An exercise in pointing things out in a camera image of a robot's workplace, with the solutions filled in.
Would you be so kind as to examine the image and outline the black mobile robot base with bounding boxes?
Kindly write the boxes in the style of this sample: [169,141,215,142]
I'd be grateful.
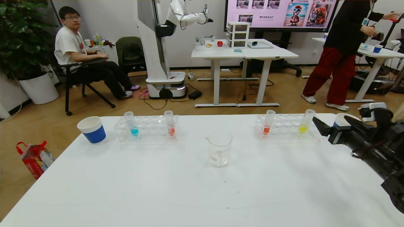
[349,71,404,96]

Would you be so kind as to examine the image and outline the chair with green jacket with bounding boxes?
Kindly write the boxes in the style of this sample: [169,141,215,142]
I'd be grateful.
[115,36,146,79]

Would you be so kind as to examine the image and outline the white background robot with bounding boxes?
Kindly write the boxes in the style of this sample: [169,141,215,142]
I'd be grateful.
[134,0,214,100]

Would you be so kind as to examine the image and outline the blue white paper cup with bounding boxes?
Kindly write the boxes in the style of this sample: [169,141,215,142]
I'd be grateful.
[333,113,360,127]
[77,116,107,144]

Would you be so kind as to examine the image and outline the white drawer organizer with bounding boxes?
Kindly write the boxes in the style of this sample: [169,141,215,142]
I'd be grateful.
[227,22,250,49]

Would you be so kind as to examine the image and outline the seated man white shirt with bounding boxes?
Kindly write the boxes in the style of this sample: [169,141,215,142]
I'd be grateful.
[54,6,141,100]

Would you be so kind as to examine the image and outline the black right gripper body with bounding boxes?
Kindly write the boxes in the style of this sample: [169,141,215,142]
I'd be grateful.
[328,123,383,159]

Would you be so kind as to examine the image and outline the white standing desk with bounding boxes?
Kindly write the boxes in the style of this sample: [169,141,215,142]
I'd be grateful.
[191,39,247,108]
[237,39,299,108]

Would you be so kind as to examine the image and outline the white plant pot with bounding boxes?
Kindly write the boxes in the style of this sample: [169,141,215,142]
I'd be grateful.
[18,71,60,105]

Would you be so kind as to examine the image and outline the blue pigment test tube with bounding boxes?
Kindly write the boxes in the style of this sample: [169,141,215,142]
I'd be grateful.
[124,112,140,137]

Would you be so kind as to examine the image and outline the green potted plant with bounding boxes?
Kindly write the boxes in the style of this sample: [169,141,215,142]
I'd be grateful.
[0,0,58,81]

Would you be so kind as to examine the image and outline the black screen stand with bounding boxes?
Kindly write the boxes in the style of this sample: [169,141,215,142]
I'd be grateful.
[240,31,302,78]

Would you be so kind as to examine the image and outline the standing person red trousers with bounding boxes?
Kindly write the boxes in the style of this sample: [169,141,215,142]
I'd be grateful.
[301,0,402,112]

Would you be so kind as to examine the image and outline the black office chair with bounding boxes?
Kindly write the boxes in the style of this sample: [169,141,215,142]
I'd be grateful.
[47,58,116,116]

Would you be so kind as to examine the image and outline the black floor cable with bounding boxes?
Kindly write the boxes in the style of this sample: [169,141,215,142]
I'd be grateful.
[138,84,202,110]
[237,68,275,102]

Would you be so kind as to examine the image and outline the long white desk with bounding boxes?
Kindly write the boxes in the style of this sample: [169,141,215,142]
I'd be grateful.
[312,37,404,103]

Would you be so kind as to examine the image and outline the grey flat tray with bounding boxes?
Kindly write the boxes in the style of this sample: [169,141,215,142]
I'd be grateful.
[247,41,274,49]

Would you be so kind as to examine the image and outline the yellow pigment test tube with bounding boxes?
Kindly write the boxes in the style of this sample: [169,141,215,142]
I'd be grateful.
[298,109,316,134]

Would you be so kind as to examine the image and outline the clear glass beaker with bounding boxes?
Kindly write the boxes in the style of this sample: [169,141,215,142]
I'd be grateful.
[205,132,233,167]

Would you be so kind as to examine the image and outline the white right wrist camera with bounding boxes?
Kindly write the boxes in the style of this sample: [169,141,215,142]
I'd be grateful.
[359,102,387,122]

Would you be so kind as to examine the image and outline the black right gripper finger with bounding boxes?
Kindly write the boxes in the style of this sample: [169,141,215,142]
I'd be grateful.
[312,116,332,137]
[344,115,370,130]

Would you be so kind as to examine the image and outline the red shopping bag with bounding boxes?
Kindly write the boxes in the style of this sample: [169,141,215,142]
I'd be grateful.
[16,141,55,180]

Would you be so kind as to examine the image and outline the white side cabinet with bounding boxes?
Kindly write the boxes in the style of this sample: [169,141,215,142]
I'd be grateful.
[85,44,111,62]

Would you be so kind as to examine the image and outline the large display screen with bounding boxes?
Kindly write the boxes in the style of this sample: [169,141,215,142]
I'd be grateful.
[224,0,340,33]

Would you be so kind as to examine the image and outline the red pigment test tube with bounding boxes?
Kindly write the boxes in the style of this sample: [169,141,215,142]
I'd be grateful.
[262,110,276,136]
[164,110,176,137]

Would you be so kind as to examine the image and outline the clear acrylic tube rack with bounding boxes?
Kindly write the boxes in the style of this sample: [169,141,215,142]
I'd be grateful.
[255,113,321,140]
[114,114,179,142]

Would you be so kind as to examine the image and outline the grey small device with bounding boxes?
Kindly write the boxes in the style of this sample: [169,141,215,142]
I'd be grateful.
[196,35,216,45]

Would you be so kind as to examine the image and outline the black camera tripod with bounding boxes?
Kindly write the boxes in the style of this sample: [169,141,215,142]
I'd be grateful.
[380,12,404,48]

